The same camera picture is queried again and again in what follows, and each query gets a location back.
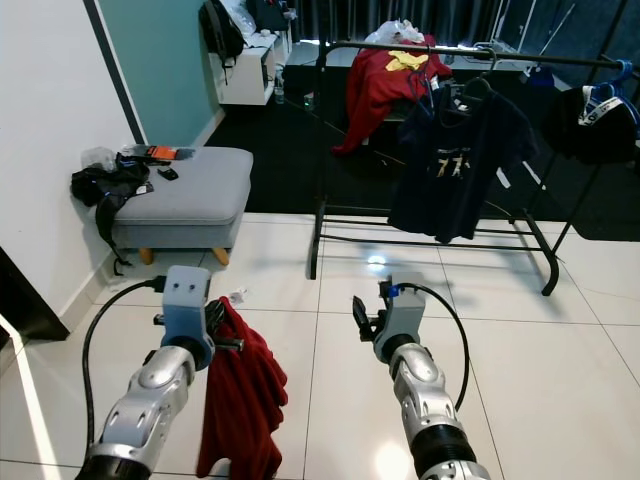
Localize red shirt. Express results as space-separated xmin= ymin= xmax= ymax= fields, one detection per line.
xmin=195 ymin=297 xmax=291 ymax=480

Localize navy t-shirt gold print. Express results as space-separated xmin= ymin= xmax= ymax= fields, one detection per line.
xmin=388 ymin=80 xmax=539 ymax=246

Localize grey metal hanger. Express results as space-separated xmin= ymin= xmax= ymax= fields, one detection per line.
xmin=440 ymin=50 xmax=511 ymax=126

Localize blue plastic hanger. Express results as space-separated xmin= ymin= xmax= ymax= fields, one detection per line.
xmin=585 ymin=60 xmax=640 ymax=121

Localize grey ottoman wooden feet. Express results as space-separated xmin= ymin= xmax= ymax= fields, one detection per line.
xmin=110 ymin=147 xmax=254 ymax=266

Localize orange black flat item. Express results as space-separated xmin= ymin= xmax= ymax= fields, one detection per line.
xmin=122 ymin=145 xmax=196 ymax=163

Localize black low cabinet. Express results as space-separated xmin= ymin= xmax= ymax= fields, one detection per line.
xmin=0 ymin=270 xmax=71 ymax=346

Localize clear plastic bag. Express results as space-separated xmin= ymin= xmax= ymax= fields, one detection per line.
xmin=80 ymin=147 xmax=121 ymax=171

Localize red cloth yellow patch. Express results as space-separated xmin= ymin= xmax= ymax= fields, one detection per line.
xmin=330 ymin=40 xmax=453 ymax=156

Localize white shelf cabinet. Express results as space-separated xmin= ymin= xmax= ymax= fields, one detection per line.
xmin=210 ymin=30 xmax=291 ymax=106

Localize black garment white collar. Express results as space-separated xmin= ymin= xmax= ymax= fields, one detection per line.
xmin=543 ymin=85 xmax=640 ymax=166

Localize white crumpled plastic bag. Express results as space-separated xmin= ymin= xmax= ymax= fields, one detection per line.
xmin=365 ymin=20 xmax=426 ymax=46

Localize black backpack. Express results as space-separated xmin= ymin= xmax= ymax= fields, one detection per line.
xmin=200 ymin=0 xmax=246 ymax=66

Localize black metal clothes rack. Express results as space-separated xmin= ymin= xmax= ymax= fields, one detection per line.
xmin=305 ymin=40 xmax=640 ymax=296

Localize dark curtain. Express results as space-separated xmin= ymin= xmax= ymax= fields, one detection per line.
xmin=290 ymin=0 xmax=541 ymax=46

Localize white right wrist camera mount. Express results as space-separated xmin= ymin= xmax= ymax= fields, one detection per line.
xmin=375 ymin=278 xmax=429 ymax=363

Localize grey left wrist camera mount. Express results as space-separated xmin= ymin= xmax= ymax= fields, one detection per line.
xmin=162 ymin=265 xmax=214 ymax=369

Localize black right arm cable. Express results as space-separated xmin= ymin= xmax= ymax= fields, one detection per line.
xmin=390 ymin=283 xmax=471 ymax=411

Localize black strap bag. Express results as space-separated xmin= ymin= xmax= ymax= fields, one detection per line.
xmin=72 ymin=160 xmax=156 ymax=276

